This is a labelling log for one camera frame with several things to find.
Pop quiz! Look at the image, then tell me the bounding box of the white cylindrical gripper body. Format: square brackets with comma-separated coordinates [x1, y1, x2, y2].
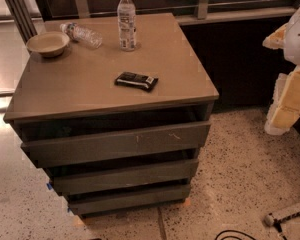
[264, 66, 300, 135]

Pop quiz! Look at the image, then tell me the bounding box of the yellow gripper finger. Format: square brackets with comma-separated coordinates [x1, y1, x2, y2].
[262, 24, 287, 50]

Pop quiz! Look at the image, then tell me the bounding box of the grey bottom drawer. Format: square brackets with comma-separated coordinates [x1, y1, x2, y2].
[68, 184, 191, 215]

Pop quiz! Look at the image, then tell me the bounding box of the grey drawer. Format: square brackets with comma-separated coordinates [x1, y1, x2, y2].
[53, 159, 198, 195]
[21, 121, 210, 168]
[68, 184, 191, 215]

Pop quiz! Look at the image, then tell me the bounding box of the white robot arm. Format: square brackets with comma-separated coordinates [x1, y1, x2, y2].
[262, 7, 300, 135]

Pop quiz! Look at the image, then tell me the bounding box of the grey three-drawer cabinet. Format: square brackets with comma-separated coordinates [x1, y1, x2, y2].
[4, 14, 218, 202]

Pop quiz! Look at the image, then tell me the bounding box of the grey middle drawer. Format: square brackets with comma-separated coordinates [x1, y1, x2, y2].
[53, 159, 198, 195]

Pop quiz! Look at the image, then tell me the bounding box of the grey top drawer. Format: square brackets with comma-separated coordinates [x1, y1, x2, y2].
[21, 121, 210, 168]

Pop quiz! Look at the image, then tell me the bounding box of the grey floor power strip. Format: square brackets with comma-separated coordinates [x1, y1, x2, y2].
[264, 202, 300, 227]

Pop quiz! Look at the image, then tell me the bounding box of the black snack packet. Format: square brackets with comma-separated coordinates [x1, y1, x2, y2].
[114, 72, 158, 92]

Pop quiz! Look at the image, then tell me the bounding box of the upright clear water bottle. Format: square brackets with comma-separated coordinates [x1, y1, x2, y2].
[117, 0, 137, 51]

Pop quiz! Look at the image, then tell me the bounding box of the lying clear plastic bottle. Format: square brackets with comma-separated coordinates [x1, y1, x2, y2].
[60, 22, 102, 49]

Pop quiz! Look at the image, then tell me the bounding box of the beige paper bowl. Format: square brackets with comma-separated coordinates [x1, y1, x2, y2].
[26, 31, 70, 58]

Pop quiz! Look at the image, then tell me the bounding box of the black floor cable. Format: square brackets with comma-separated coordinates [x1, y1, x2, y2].
[213, 229, 258, 240]

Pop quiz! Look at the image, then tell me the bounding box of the metal railing frame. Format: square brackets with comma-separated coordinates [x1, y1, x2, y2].
[0, 0, 300, 43]

